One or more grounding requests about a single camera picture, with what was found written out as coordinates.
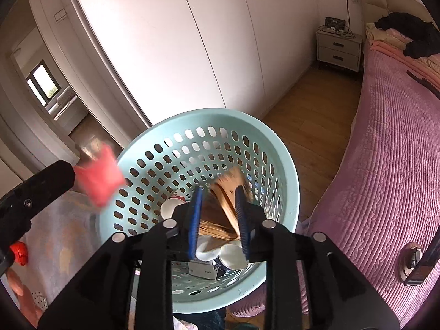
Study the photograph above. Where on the white nightstand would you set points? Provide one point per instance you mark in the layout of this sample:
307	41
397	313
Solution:
338	46

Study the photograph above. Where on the teal perforated plastic basket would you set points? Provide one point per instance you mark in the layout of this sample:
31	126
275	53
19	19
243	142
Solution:
206	118

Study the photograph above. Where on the bed with pink cover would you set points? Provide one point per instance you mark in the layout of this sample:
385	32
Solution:
378	144

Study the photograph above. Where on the dark framed window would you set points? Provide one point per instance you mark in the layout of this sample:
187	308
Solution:
41	82

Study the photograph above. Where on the cream folded blanket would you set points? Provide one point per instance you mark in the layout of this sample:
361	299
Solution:
378	34

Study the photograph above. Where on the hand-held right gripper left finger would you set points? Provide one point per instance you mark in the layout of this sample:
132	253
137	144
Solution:
195	223

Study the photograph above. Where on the person's left hand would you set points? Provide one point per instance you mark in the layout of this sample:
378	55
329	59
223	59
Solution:
20	288

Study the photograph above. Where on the small white plastic bottle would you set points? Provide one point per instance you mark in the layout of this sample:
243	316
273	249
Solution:
233	256

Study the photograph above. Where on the white wardrobe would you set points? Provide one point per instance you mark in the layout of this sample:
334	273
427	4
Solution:
172	41

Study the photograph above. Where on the dark blue drink carton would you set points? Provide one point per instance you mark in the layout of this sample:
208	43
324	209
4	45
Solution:
202	270

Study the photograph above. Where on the floral tablecloth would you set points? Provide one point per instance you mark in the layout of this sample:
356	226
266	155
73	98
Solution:
62	233

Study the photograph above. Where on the red cloth bundle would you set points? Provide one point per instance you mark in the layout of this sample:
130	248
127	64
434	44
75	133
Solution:
99	178

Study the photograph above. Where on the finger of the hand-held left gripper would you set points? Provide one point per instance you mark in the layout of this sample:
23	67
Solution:
44	187

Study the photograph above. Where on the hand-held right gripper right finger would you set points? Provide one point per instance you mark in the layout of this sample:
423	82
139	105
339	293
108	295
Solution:
242	227

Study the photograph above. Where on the small dark desk clock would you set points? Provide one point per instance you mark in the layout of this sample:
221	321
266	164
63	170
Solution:
334	24

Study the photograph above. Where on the black clothing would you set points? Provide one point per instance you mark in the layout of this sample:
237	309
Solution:
405	24

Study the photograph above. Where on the white light switch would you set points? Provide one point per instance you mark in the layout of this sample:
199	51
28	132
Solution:
61	13

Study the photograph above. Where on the white heart-patterned pouch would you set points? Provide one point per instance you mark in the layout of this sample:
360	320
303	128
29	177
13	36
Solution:
37	300

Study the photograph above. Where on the white bed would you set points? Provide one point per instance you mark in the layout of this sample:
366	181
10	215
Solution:
67	108

